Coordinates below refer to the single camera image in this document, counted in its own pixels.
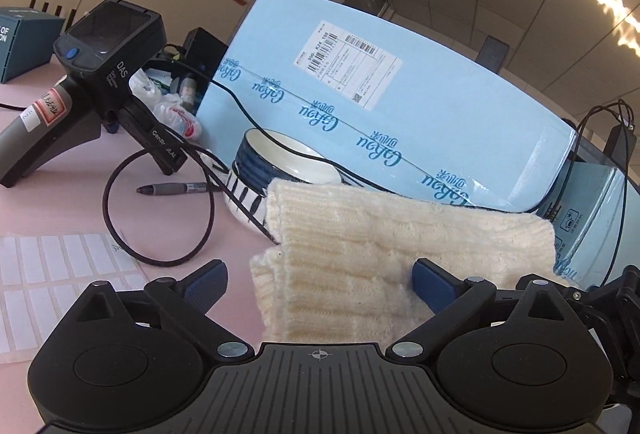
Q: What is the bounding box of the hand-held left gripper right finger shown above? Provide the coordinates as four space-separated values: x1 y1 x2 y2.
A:
391 258 587 361

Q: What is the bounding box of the blue striped ceramic bowl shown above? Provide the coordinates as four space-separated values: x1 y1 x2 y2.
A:
224 128 353 226

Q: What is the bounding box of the large light blue box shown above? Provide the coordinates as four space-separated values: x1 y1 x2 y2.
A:
196 0 577 217

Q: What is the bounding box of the small light blue box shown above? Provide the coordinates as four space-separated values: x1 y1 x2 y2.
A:
534 158 640 291

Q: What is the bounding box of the white sticker label sheet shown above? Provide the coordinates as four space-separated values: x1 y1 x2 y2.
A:
0 233 147 355

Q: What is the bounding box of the teal box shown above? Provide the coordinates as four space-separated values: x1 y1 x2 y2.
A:
0 6 67 84

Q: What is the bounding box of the black marker pen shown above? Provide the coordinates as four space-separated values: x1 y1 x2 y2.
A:
137 181 209 197

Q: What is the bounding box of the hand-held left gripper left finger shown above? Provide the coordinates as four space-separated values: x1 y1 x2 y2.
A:
65 258 253 361

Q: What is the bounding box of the crumpled plastic bag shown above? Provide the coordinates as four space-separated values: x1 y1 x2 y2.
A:
129 68 204 141

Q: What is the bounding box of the grey wall panel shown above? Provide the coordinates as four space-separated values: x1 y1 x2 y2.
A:
477 36 510 76

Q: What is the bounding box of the small black hanging device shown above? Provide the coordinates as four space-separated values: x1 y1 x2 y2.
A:
604 120 637 161

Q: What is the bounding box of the thin black cable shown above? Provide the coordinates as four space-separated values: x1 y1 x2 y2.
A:
564 98 640 287

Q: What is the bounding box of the black power adapter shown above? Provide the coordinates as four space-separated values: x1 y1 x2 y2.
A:
182 27 229 66

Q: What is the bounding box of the spare gripper with grey handle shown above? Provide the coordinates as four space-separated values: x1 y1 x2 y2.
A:
0 0 188 189

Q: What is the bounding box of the white knit sweater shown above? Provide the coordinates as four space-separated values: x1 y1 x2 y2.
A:
248 178 572 345

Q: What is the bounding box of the black looped cable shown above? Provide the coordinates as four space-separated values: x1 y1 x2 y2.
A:
102 43 283 265

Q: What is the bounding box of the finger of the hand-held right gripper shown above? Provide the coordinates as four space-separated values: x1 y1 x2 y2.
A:
567 264 640 332

